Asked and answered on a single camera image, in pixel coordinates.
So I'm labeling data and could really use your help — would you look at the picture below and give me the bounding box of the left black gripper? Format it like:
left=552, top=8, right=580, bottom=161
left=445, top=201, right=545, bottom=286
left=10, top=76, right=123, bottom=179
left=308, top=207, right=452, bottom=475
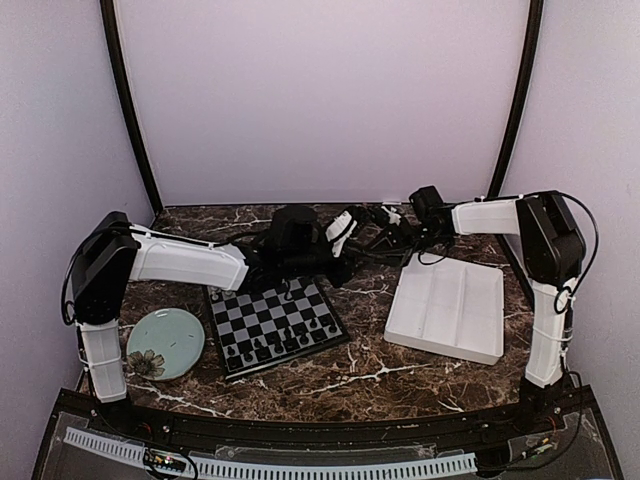
left=283, top=229, right=375, bottom=289

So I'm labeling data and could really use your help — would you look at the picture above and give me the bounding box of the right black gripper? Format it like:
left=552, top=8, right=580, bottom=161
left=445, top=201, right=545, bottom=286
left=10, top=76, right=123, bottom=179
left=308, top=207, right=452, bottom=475
left=364, top=216, right=451, bottom=267

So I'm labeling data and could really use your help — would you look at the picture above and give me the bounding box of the black and white chessboard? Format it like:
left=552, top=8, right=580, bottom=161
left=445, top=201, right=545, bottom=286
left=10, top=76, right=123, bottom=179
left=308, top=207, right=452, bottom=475
left=207, top=277, right=350, bottom=381

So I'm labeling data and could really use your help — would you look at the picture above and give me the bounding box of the white plastic tray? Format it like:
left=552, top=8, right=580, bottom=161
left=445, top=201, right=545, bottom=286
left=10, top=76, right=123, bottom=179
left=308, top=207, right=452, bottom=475
left=384, top=253, right=504, bottom=365

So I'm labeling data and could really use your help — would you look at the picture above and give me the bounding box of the black chess pawn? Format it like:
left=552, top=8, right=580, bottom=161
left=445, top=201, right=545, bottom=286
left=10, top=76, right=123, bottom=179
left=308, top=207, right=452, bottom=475
left=284, top=327, right=295, bottom=351

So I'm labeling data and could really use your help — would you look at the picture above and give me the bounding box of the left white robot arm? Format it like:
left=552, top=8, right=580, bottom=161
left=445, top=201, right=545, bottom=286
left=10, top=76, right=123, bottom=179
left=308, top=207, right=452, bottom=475
left=60, top=205, right=366, bottom=436

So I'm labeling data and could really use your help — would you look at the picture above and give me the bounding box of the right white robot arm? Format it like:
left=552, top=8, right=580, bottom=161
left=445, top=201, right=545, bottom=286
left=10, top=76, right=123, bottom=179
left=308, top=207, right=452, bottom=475
left=384, top=186, right=595, bottom=389

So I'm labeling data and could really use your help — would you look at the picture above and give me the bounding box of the green floral ceramic plate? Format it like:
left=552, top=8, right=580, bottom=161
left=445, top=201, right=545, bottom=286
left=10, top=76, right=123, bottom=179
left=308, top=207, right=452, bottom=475
left=126, top=308, right=205, bottom=381

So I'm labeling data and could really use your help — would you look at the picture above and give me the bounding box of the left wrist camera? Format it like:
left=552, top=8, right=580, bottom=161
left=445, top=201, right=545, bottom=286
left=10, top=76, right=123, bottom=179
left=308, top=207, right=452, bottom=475
left=269, top=204, right=369, bottom=261

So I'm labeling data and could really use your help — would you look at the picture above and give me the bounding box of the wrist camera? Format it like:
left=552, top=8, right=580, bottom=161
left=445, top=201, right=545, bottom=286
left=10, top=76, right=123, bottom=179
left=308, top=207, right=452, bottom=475
left=269, top=204, right=369, bottom=261
left=409, top=185, right=444, bottom=221

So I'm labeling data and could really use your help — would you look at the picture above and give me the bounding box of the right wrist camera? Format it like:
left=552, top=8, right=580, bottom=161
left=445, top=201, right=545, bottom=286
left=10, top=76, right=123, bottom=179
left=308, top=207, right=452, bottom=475
left=409, top=185, right=444, bottom=221

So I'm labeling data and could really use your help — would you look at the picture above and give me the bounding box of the black front rail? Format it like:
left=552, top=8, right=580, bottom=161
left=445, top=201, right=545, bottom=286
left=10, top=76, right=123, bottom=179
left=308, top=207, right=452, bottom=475
left=54, top=387, right=593, bottom=451

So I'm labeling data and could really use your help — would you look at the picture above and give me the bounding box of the right black frame post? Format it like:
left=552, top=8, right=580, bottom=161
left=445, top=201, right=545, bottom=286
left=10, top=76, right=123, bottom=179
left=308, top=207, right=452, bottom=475
left=487, top=0, right=544, bottom=198

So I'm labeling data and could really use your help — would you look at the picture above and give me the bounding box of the black frame post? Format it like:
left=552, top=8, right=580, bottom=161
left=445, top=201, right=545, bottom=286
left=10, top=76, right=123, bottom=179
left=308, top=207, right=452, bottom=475
left=99, top=0, right=164, bottom=216
left=487, top=0, right=544, bottom=198

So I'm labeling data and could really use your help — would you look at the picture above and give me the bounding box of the white slotted cable duct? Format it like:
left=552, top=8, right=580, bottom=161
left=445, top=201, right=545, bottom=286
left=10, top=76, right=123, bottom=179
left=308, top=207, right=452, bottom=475
left=63, top=427, right=477, bottom=479

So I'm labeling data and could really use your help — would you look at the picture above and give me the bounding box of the left black frame post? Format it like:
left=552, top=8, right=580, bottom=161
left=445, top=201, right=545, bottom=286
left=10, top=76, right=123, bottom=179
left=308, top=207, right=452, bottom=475
left=99, top=0, right=164, bottom=216

